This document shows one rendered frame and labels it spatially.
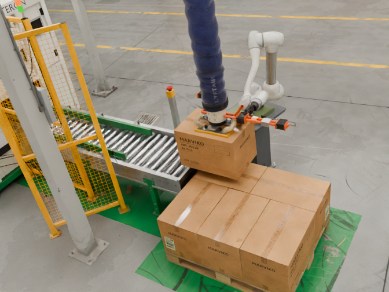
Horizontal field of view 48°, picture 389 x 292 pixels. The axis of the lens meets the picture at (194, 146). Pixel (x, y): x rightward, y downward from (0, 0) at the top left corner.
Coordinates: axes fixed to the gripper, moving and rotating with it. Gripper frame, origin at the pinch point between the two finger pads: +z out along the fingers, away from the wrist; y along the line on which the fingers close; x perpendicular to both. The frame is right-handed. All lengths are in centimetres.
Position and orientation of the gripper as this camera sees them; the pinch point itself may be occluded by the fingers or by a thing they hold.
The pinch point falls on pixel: (243, 117)
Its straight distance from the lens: 371.9
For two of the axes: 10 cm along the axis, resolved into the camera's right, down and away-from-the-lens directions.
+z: -5.2, 5.6, -6.5
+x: -8.4, -2.0, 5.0
